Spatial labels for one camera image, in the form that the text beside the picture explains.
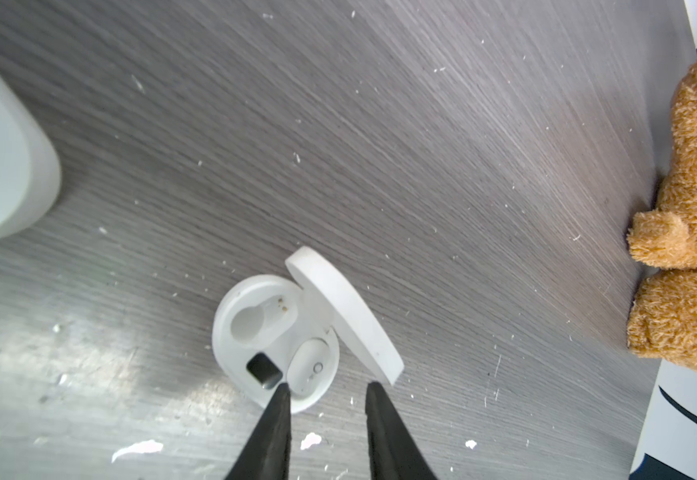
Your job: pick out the white earbud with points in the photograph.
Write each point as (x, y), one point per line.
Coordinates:
(308, 365)

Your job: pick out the brown teddy bear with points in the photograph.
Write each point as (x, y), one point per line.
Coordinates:
(662, 320)

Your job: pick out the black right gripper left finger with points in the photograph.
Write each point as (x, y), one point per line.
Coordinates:
(266, 455)

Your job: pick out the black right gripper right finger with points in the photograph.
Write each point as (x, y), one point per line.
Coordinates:
(392, 451)

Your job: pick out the white earbud charging case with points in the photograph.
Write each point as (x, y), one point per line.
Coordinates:
(263, 320)

